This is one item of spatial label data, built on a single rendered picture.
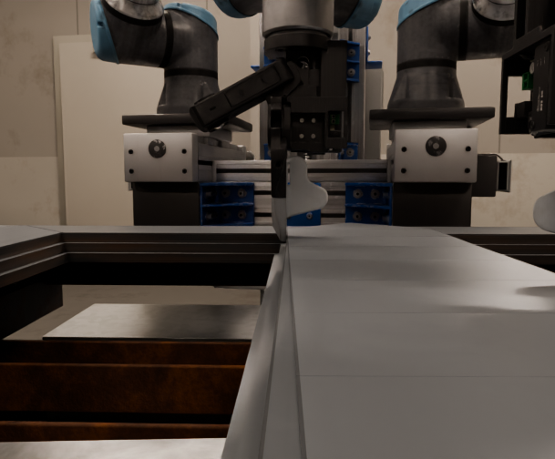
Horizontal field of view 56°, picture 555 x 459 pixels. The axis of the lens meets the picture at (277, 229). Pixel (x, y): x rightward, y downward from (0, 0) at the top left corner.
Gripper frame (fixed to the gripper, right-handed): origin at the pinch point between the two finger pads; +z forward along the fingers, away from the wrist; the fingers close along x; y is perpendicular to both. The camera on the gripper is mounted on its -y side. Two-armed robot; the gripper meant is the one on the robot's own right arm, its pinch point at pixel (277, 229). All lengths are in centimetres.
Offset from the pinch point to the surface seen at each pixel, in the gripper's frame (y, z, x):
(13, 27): -256, -141, 428
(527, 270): 18.0, 0.7, -20.8
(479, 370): 8.2, 0.7, -39.9
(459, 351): 8.1, 0.7, -37.9
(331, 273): 4.4, 0.7, -22.3
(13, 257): -24.9, 2.0, -8.5
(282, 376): 1.6, 0.8, -40.4
